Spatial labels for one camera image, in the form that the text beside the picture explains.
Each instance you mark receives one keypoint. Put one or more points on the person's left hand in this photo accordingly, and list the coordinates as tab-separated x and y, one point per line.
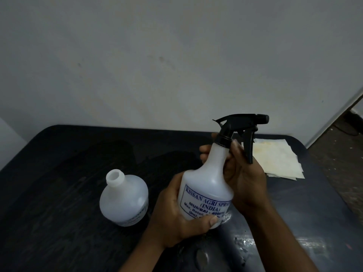
167	215

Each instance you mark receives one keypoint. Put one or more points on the person's right hand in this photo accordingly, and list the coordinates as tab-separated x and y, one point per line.
246	186

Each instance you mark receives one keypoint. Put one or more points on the person's right forearm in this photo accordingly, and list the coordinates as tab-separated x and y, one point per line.
275	240

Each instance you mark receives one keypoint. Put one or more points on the stained cream paper wipe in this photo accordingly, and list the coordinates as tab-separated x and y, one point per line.
279	158

